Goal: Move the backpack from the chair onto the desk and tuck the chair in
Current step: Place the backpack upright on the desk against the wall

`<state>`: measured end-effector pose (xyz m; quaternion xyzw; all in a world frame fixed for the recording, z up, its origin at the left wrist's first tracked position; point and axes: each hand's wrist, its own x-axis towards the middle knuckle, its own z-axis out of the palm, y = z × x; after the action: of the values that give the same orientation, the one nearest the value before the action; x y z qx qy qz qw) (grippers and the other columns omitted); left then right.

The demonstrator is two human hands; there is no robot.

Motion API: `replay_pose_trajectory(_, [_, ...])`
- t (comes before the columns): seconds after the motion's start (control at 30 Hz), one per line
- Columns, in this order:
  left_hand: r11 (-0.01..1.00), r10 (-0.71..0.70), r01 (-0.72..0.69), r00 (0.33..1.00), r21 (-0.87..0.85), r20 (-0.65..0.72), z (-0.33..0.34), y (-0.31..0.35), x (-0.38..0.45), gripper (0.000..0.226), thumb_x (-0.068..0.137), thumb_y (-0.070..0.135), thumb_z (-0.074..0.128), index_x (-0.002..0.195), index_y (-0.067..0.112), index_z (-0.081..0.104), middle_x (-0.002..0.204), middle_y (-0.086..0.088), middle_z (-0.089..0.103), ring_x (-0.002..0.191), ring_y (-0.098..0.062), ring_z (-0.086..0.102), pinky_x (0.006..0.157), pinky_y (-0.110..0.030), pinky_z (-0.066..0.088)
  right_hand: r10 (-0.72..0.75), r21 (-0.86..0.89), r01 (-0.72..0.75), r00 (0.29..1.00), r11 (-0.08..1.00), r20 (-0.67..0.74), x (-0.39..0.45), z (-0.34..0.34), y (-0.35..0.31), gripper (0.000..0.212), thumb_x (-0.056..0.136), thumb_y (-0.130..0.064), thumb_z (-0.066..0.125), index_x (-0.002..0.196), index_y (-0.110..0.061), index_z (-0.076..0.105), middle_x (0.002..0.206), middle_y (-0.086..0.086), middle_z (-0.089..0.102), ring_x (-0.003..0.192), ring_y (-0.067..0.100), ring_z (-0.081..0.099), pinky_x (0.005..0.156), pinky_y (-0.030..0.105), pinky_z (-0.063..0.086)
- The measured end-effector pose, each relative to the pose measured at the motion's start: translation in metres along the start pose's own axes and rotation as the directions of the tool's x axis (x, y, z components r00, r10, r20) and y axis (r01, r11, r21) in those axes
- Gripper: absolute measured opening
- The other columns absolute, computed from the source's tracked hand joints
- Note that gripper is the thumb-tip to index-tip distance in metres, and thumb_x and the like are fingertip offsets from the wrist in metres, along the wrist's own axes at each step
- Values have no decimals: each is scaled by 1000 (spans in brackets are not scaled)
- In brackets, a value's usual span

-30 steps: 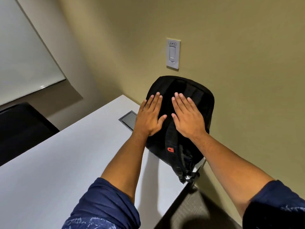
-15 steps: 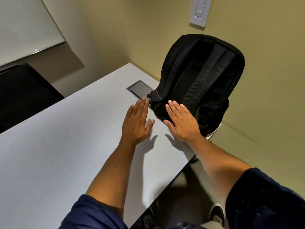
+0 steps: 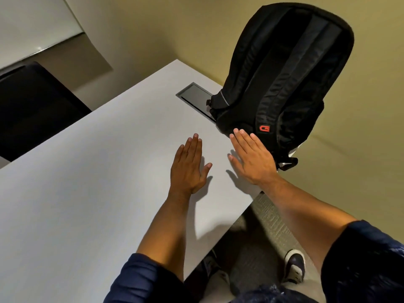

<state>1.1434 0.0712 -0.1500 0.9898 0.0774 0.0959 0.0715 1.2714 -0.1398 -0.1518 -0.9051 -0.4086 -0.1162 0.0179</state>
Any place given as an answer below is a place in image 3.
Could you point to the person's right thumb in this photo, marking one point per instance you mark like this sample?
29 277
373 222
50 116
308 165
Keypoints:
235 165

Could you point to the person's right middle finger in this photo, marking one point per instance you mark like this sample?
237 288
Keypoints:
247 141

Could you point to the person's left forearm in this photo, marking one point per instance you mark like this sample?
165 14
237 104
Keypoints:
164 230

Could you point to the white wall board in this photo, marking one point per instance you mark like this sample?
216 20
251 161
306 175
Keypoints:
31 25

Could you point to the person's right hand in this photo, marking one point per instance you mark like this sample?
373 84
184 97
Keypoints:
255 162

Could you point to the black backpack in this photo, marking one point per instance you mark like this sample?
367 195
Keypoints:
284 69

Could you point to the dark shoe with white toe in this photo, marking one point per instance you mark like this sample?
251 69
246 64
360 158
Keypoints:
210 265
295 268

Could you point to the dark blue shirt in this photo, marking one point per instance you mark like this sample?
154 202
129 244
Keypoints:
363 265

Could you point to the person's left thumb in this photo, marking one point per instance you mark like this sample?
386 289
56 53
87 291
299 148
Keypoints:
205 172

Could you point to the person's left middle finger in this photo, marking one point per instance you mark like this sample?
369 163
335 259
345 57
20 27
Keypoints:
192 148

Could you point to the black chair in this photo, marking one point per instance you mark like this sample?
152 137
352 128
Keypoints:
34 110

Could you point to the person's right forearm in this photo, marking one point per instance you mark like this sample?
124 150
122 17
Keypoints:
303 217

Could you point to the person's left little finger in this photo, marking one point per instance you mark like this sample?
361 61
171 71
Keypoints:
178 154

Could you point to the person's left hand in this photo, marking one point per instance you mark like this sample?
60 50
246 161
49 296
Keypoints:
186 173

